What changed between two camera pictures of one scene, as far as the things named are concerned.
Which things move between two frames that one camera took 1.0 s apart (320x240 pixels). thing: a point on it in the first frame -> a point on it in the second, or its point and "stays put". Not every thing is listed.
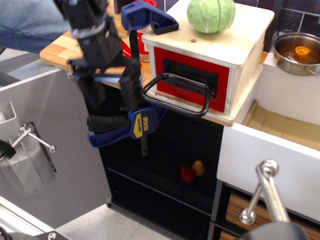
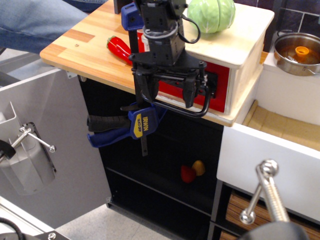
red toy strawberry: [188, 173] stays put
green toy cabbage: [211, 16] stays put
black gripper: [100, 47] -> [167, 58]
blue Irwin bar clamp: [141, 124] stays put
